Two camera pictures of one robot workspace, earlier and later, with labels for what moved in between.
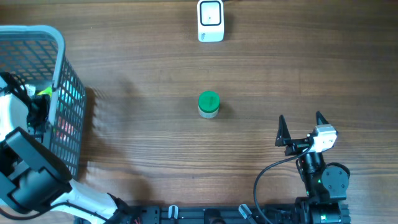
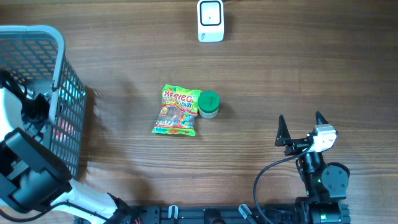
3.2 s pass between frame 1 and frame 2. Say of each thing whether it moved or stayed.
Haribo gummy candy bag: moved
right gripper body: stayed
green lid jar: stayed
